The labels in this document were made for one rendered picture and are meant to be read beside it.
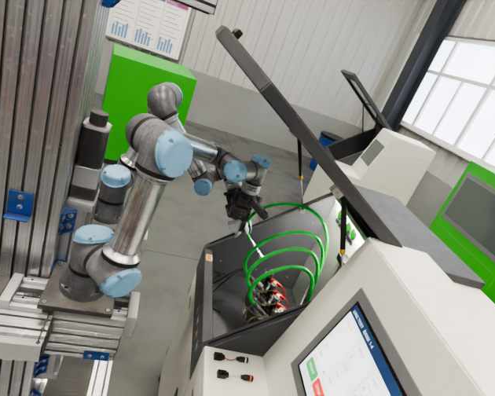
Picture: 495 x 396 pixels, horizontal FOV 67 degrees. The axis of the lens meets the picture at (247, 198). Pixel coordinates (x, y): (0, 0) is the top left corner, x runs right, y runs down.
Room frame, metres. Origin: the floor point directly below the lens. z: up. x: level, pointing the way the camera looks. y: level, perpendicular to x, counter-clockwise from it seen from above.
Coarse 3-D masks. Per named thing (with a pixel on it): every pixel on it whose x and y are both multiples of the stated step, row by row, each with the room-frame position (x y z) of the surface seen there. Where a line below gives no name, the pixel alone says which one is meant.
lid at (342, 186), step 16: (224, 32) 1.07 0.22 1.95; (240, 32) 1.22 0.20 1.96; (240, 48) 1.03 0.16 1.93; (240, 64) 1.01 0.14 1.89; (256, 64) 1.00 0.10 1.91; (256, 80) 0.98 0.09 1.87; (272, 96) 0.97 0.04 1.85; (288, 112) 0.98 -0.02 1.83; (304, 128) 1.00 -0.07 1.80; (304, 144) 1.00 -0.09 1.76; (320, 144) 1.01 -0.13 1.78; (320, 160) 1.01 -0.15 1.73; (336, 176) 1.03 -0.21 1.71; (336, 192) 1.06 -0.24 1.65; (352, 192) 1.04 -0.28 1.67; (368, 208) 1.06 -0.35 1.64; (368, 224) 1.07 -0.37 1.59; (384, 224) 1.08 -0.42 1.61; (384, 240) 1.09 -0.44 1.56
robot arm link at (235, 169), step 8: (224, 160) 1.30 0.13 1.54; (232, 160) 1.29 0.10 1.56; (240, 160) 1.29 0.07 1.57; (248, 160) 1.33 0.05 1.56; (224, 168) 1.26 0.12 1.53; (232, 168) 1.24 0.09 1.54; (240, 168) 1.24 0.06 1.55; (248, 168) 1.28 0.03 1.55; (256, 168) 1.32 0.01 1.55; (232, 176) 1.24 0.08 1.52; (240, 176) 1.24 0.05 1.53; (248, 176) 1.28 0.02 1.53
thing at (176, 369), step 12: (192, 288) 1.58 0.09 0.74; (192, 300) 1.47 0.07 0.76; (192, 312) 1.37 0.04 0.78; (180, 324) 1.56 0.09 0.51; (192, 324) 1.29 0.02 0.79; (180, 336) 1.45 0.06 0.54; (168, 348) 1.65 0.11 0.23; (180, 348) 1.35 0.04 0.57; (168, 360) 1.53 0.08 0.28; (180, 360) 1.26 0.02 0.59; (168, 372) 1.41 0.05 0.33; (180, 372) 1.18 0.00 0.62; (168, 384) 1.31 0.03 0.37; (180, 384) 1.11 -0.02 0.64
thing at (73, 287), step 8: (64, 272) 0.97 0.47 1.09; (72, 272) 0.94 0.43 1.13; (64, 280) 0.94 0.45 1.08; (72, 280) 0.94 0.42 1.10; (80, 280) 0.94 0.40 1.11; (88, 280) 0.95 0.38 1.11; (64, 288) 0.93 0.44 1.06; (72, 288) 0.93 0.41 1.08; (80, 288) 0.93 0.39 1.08; (88, 288) 0.94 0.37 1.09; (96, 288) 0.97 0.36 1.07; (72, 296) 0.92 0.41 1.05; (80, 296) 0.93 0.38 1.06; (88, 296) 0.94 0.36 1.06; (96, 296) 0.96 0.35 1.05
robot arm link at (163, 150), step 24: (144, 120) 0.98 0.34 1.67; (144, 144) 0.93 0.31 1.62; (168, 144) 0.91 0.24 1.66; (144, 168) 0.91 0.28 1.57; (168, 168) 0.91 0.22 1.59; (144, 192) 0.91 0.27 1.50; (120, 216) 0.93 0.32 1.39; (144, 216) 0.91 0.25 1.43; (120, 240) 0.90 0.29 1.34; (96, 264) 0.89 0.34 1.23; (120, 264) 0.88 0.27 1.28; (120, 288) 0.87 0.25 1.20
